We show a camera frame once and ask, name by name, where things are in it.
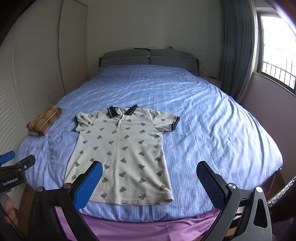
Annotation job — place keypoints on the purple bed sheet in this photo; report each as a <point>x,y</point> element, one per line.
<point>148,228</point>

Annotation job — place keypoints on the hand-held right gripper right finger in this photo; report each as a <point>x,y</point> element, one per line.
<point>209,183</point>

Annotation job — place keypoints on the folded brown patterned clothes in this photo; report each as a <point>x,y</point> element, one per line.
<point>44,120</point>

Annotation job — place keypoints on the cream wardrobe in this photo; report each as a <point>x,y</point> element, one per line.
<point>41,69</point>

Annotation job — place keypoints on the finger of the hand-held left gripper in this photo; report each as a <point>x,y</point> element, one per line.
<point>23,163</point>
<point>7,157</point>

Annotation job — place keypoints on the grey padded headboard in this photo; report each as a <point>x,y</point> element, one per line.
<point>149,58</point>

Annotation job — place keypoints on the bed with blue floral sheet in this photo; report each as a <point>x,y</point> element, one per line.
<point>185,104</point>

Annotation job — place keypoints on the blue-grey curtain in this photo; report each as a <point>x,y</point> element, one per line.
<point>238,46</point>

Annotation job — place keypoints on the window with grille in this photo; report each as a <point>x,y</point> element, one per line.
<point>277,48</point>

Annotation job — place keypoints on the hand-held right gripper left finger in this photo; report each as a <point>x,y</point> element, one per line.
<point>89,183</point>

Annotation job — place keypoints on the cream bear print polo shirt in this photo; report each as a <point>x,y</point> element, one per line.
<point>129,150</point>

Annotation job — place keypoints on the white nightstand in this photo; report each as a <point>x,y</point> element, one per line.
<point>212,81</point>

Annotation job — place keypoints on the person's left hand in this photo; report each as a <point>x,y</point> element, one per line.
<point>10,212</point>

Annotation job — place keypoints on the wicker chair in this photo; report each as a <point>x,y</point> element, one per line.
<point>282,191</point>

